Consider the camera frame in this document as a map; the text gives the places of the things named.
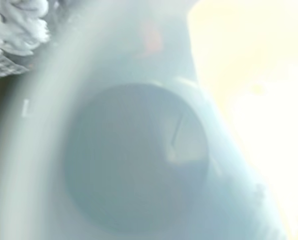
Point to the translucent plastic cup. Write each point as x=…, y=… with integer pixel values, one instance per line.
x=139, y=160

